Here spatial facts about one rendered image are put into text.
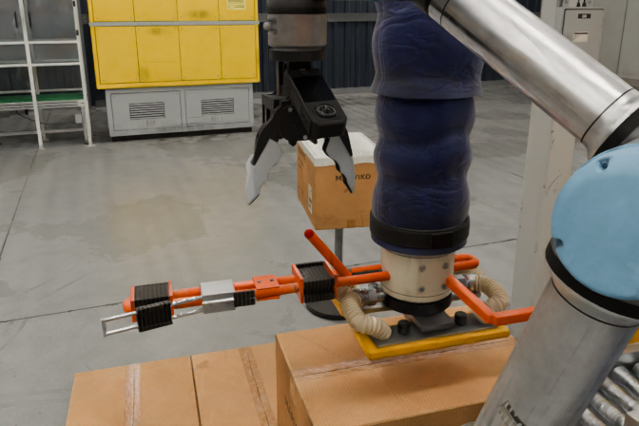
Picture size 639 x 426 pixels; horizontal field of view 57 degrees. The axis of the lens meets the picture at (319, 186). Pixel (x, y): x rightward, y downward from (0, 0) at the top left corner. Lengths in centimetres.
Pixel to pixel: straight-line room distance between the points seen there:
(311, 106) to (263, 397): 148
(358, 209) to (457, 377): 184
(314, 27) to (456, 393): 94
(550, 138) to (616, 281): 221
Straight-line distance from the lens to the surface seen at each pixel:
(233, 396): 209
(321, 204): 314
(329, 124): 68
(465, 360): 155
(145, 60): 835
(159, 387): 217
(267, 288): 129
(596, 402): 224
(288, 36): 74
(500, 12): 72
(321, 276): 132
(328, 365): 149
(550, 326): 60
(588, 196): 52
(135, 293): 130
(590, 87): 68
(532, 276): 292
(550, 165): 275
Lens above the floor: 177
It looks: 17 degrees down
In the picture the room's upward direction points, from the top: straight up
